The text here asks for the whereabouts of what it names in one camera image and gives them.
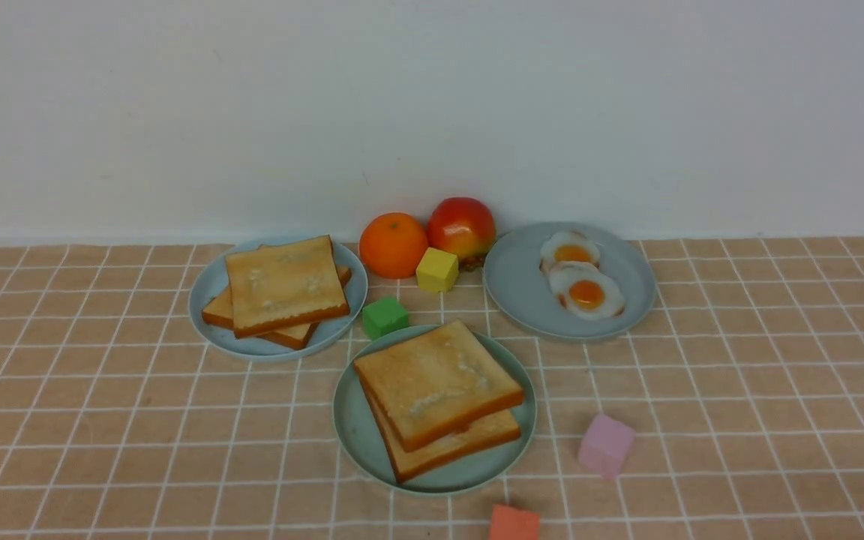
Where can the yellow cube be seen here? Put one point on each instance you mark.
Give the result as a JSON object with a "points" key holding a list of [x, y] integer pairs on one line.
{"points": [[437, 271]]}

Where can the orange fruit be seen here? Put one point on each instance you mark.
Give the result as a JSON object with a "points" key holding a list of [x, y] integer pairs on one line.
{"points": [[392, 245]]}

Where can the red apple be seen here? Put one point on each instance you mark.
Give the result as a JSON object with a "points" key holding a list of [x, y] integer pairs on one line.
{"points": [[465, 227]]}

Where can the green cube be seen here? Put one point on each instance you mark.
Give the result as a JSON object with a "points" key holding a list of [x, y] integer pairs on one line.
{"points": [[383, 316]]}

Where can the blue egg plate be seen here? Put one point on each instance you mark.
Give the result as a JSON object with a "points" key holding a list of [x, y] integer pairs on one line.
{"points": [[517, 286]]}

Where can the fried egg back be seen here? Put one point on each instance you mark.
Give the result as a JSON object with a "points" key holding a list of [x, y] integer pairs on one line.
{"points": [[568, 245]]}

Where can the fried egg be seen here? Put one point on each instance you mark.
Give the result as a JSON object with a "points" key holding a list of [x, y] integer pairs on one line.
{"points": [[584, 291], [568, 245]]}

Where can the fried egg front right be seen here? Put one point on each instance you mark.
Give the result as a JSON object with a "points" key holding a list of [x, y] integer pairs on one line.
{"points": [[584, 291]]}

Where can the teal centre plate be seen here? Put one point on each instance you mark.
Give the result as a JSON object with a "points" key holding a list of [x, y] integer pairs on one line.
{"points": [[360, 437]]}

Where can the blue bread plate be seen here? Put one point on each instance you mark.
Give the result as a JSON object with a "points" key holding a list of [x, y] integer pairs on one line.
{"points": [[214, 280]]}

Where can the pink cube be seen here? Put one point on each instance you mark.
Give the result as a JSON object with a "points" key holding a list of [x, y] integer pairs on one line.
{"points": [[605, 446]]}

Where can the coral red cube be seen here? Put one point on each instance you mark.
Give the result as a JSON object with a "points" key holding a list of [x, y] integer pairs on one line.
{"points": [[513, 523]]}

